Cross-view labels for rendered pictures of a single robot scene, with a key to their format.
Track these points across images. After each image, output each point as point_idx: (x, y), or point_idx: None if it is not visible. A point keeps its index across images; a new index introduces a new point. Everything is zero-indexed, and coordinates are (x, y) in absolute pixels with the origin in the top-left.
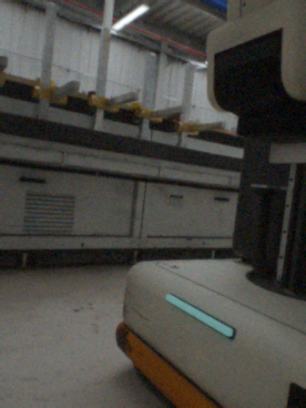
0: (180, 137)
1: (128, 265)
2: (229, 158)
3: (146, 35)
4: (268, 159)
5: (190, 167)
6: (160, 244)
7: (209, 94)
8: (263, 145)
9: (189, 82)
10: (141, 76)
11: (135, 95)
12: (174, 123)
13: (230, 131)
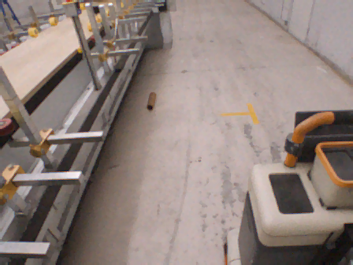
0: (46, 159)
1: (65, 260)
2: (85, 125)
3: None
4: (287, 264)
5: None
6: (69, 222)
7: None
8: (283, 259)
9: (12, 95)
10: None
11: (50, 251)
12: (9, 135)
13: (46, 76)
